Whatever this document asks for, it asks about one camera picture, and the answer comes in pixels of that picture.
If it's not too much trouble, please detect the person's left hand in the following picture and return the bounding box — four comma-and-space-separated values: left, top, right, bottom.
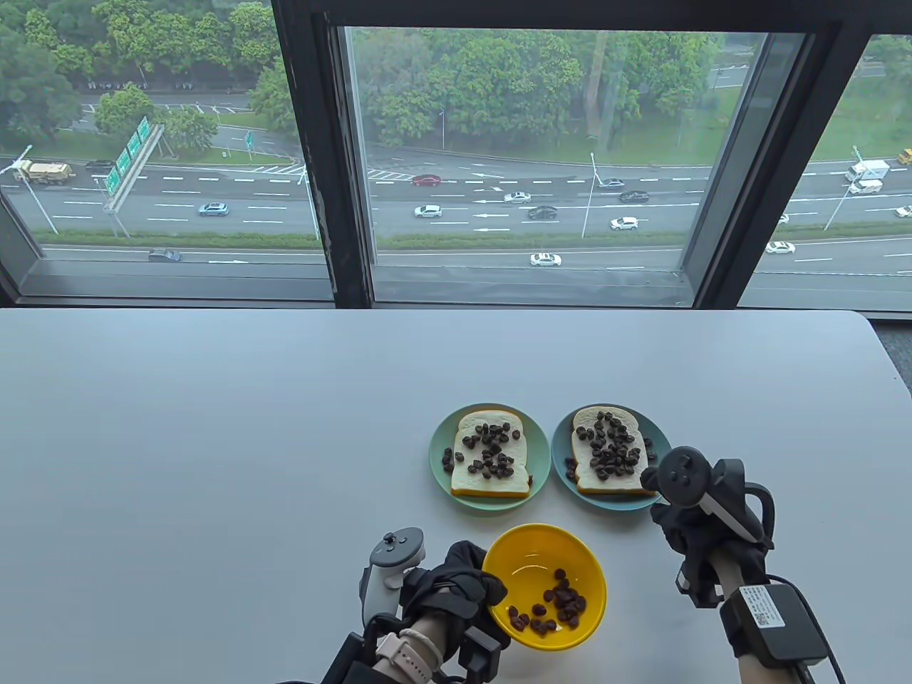
399, 540, 511, 649

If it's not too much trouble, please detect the person's right hand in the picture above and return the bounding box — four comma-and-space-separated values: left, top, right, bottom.
640, 467, 774, 589

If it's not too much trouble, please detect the white toast slice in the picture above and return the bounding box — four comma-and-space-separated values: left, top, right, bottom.
450, 410, 532, 498
571, 405, 659, 497

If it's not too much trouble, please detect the yellow bowl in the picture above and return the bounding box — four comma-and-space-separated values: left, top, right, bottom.
482, 524, 608, 651

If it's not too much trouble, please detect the pile of dried cranberries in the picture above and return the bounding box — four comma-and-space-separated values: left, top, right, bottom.
508, 568, 587, 636

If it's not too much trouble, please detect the person's left forearm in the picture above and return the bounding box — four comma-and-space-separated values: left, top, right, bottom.
403, 611, 450, 646

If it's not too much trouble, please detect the black motion controller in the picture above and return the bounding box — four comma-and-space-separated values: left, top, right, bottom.
657, 446, 767, 546

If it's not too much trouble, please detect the grey motion controller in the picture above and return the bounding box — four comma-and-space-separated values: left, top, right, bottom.
358, 527, 426, 628

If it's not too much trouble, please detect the pink wrist watch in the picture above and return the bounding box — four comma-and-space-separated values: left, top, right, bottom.
375, 628, 441, 684

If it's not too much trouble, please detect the black box with white label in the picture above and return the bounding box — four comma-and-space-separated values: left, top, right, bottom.
321, 633, 375, 684
720, 583, 829, 668

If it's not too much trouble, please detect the light green plate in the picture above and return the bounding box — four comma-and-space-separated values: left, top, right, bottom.
429, 404, 551, 510

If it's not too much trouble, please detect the blue plate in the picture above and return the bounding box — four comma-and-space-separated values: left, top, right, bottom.
551, 405, 675, 512

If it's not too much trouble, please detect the green road sign gantry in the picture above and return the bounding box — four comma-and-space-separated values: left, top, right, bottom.
102, 116, 166, 214

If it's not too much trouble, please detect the black looped cable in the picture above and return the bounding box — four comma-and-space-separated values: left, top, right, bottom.
745, 483, 776, 549

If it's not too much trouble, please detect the black window frame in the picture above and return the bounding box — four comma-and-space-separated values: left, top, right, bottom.
0, 0, 912, 312

